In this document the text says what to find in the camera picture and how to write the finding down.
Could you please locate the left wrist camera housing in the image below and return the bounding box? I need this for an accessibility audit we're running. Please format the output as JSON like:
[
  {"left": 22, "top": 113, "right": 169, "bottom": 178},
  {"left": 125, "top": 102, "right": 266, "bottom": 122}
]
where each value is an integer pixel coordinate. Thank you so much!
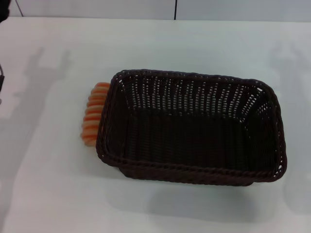
[{"left": 0, "top": 0, "right": 10, "bottom": 21}]

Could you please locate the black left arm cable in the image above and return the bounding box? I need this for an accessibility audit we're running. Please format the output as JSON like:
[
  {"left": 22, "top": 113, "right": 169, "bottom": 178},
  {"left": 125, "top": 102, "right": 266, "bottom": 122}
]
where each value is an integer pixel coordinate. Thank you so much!
[{"left": 0, "top": 64, "right": 5, "bottom": 94}]

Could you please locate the black woven rectangular basket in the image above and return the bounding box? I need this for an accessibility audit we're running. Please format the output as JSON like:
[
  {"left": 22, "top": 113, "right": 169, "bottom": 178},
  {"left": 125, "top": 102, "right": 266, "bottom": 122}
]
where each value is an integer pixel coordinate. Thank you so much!
[{"left": 96, "top": 69, "right": 288, "bottom": 187}]

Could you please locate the orange striped bread roll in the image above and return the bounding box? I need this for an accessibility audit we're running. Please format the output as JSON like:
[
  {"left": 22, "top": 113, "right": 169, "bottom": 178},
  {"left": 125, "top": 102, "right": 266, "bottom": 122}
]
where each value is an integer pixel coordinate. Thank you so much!
[{"left": 81, "top": 82, "right": 111, "bottom": 147}]

